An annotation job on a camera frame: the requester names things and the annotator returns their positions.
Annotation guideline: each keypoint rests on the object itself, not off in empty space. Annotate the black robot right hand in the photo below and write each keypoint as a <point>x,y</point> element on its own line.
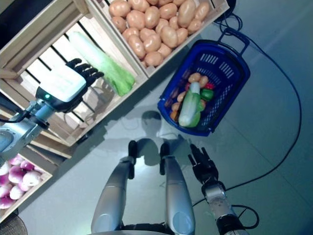
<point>206,171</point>

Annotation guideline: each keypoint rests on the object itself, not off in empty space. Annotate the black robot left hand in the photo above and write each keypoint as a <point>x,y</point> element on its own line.
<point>66,83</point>

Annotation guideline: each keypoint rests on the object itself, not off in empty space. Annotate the napa cabbage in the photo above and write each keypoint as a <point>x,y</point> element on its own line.
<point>188,107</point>
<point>97,56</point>

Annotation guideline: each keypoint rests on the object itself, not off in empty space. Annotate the blue plastic shopping basket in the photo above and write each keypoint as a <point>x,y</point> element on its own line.
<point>212,47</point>

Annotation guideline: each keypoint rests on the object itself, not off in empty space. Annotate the woven wicker basket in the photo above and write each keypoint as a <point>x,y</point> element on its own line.
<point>11,226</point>

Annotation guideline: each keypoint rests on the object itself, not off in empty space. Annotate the wooden slatted crate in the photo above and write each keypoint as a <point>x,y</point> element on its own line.
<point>106,36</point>

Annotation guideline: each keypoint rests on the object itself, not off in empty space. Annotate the green bell pepper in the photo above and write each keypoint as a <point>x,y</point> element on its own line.
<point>207,94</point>

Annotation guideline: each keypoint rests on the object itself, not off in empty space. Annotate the red bell pepper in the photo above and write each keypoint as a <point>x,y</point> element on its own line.
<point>209,86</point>

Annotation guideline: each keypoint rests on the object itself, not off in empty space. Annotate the dark red vegetable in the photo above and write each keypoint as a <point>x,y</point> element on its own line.
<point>187,87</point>

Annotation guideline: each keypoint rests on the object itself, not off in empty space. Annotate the silver robot left leg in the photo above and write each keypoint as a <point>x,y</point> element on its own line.
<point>112,195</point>

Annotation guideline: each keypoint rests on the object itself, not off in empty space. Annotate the wooden turnip crate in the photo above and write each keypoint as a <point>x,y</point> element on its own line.
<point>36,192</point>

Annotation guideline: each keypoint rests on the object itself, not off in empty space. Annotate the wooden potato crate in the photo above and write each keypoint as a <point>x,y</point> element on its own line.
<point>220,8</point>

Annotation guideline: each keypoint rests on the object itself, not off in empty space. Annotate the black round base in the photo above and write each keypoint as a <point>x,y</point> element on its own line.
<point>231,3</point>

